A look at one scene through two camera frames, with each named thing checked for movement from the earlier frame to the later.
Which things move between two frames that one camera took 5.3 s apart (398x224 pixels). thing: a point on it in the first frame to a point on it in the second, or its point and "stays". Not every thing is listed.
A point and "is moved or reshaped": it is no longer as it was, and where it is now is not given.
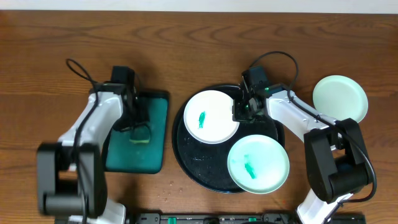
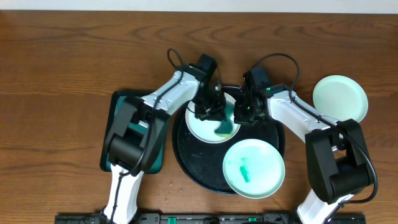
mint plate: [340, 97] stays
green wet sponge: [140, 134] is moved or reshaped
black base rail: [239, 218] stays
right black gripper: [240, 112] stays
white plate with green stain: [208, 117] stays
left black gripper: [134, 123] to [210, 111]
